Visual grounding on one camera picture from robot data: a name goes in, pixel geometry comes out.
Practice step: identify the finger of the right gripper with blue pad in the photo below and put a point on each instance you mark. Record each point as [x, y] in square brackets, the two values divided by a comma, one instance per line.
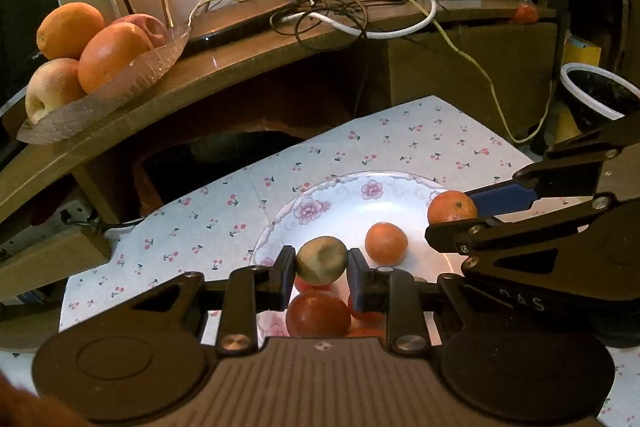
[574, 175]

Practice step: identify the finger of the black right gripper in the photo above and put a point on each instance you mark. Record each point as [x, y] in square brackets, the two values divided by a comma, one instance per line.
[491, 234]

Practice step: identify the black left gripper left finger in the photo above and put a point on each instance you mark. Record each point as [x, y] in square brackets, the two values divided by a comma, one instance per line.
[275, 291]

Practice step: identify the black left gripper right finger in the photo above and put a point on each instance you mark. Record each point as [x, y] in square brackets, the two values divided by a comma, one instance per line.
[366, 285]

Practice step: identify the small orange tangerine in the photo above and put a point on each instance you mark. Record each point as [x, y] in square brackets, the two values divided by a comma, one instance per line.
[361, 332]
[451, 206]

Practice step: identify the brown green kiwi fruit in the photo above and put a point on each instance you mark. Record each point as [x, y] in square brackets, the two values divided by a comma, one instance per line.
[321, 261]

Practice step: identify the red tomato with stem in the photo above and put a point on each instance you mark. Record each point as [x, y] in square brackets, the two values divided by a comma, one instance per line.
[317, 314]

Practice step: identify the large dark red tomato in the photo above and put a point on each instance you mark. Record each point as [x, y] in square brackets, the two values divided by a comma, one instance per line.
[301, 286]

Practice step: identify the white floral porcelain plate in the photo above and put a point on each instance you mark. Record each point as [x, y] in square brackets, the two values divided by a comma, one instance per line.
[346, 207]

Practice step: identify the cherry print tablecloth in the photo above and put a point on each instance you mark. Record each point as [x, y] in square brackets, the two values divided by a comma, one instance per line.
[214, 229]

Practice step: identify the black bin white rim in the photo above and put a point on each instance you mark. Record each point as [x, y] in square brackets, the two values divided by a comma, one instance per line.
[596, 96]

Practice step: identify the glass leaf fruit tray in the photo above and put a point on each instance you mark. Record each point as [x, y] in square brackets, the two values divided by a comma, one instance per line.
[136, 78]

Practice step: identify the black flat router device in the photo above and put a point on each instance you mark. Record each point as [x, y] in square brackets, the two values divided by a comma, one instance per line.
[233, 23]

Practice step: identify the red apple on tray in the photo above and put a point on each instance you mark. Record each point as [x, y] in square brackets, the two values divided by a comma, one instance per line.
[156, 30]

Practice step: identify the large orange on tray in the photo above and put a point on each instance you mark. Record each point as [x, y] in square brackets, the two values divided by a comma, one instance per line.
[109, 52]

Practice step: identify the yellow apple on tray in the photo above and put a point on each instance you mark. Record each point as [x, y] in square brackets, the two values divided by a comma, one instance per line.
[53, 85]

